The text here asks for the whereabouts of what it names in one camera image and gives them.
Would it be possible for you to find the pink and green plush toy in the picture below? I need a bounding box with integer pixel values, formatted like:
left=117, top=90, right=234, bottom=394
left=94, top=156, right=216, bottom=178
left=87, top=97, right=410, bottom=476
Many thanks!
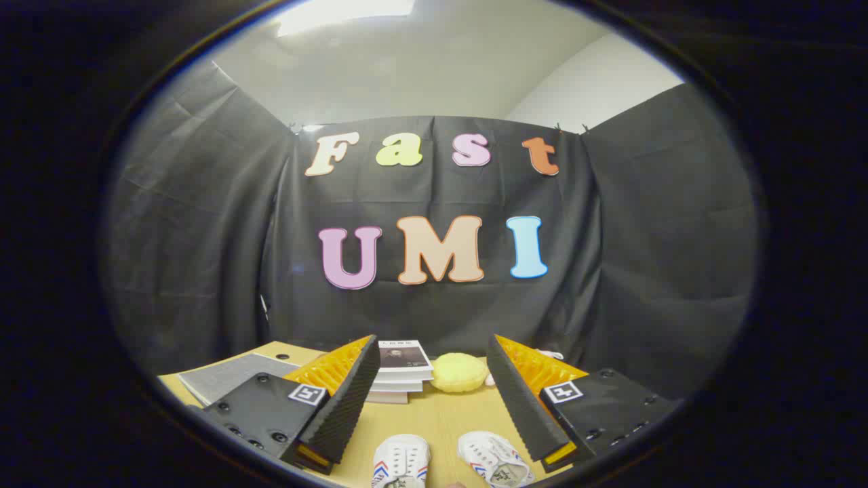
left=484, top=348, right=565, bottom=387

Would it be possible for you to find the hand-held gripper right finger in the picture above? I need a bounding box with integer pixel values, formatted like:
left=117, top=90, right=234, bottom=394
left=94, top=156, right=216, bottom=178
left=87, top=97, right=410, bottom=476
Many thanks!
left=486, top=333, right=681, bottom=474

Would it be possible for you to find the grey fabric storage box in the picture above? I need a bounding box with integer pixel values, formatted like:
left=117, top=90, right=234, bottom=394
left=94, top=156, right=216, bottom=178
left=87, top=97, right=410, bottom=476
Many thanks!
left=178, top=352, right=300, bottom=407

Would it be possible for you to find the white book with portrait cover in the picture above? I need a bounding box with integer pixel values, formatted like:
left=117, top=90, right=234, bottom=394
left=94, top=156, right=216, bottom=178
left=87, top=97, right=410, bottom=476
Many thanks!
left=376, top=340, right=435, bottom=382

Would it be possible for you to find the black backdrop cloth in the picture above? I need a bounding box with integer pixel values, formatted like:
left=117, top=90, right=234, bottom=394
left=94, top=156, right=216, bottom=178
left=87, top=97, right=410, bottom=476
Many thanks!
left=102, top=61, right=760, bottom=401

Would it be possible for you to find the white canvas shoe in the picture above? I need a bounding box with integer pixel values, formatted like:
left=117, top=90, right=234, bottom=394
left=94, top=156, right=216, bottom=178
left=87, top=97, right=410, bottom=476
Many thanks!
left=458, top=430, right=536, bottom=488
left=371, top=434, right=432, bottom=488

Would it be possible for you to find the ceiling light panel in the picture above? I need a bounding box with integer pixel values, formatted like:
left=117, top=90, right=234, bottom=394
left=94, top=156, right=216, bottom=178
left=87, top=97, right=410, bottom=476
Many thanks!
left=275, top=0, right=416, bottom=38

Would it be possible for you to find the yellow plush cushion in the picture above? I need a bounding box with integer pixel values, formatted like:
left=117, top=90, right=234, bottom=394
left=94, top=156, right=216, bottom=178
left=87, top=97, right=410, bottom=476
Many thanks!
left=431, top=352, right=490, bottom=394

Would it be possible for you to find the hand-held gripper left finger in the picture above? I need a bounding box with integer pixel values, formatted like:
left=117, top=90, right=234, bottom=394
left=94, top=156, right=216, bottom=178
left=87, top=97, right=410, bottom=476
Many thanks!
left=202, top=334, right=382, bottom=475

